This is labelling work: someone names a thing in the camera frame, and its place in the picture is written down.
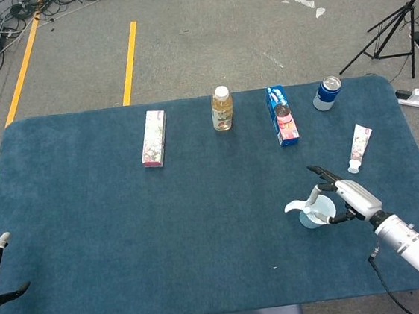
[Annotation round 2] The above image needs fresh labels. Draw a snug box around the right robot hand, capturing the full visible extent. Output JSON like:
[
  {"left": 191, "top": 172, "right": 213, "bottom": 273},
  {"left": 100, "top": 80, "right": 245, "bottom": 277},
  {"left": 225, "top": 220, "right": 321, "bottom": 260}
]
[{"left": 302, "top": 158, "right": 385, "bottom": 229}]

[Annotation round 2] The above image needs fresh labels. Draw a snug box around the floral toothpaste tube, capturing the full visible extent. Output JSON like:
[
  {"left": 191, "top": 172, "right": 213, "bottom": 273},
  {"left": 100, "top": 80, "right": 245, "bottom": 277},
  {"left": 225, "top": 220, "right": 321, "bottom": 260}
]
[{"left": 343, "top": 122, "right": 377, "bottom": 175}]

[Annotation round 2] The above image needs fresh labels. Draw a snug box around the white cup with handle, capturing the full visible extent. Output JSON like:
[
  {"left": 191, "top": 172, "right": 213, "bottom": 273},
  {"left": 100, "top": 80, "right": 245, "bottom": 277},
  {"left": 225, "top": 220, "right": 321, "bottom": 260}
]
[{"left": 283, "top": 192, "right": 340, "bottom": 232}]

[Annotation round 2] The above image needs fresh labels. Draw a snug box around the blue soda can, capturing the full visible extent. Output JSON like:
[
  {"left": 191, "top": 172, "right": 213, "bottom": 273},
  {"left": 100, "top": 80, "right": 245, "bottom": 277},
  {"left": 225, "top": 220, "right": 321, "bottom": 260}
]
[{"left": 310, "top": 75, "right": 344, "bottom": 112}]

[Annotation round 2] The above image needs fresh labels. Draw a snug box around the blue cookie box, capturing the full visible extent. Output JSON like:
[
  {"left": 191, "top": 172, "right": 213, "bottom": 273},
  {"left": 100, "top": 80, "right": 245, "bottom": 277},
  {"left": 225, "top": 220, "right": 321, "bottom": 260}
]
[{"left": 264, "top": 83, "right": 302, "bottom": 149}]

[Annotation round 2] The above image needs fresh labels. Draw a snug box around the yellow juice bottle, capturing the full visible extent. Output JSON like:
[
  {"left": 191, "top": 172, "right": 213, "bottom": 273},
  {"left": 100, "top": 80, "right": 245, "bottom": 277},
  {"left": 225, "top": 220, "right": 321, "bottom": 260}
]
[{"left": 208, "top": 84, "right": 236, "bottom": 132}]

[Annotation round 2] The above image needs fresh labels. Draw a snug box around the floral pink white box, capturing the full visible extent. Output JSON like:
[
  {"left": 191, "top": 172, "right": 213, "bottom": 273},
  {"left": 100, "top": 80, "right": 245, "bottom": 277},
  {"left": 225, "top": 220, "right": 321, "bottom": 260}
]
[{"left": 136, "top": 108, "right": 172, "bottom": 170}]

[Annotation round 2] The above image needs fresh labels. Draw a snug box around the blue table mat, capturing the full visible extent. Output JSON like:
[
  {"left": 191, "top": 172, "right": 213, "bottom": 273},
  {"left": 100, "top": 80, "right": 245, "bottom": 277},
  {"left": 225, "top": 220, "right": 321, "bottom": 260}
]
[{"left": 0, "top": 70, "right": 419, "bottom": 314}]

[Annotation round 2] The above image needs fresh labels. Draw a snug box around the black tripod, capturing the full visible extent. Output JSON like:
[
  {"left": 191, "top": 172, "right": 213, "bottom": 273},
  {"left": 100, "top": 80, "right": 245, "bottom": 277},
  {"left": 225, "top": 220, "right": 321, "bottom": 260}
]
[{"left": 331, "top": 0, "right": 419, "bottom": 87}]

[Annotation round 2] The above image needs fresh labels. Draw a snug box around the tangle of floor cables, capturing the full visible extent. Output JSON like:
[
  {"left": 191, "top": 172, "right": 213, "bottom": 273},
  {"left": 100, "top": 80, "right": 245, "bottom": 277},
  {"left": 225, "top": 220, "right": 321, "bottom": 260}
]
[{"left": 0, "top": 0, "right": 116, "bottom": 78}]

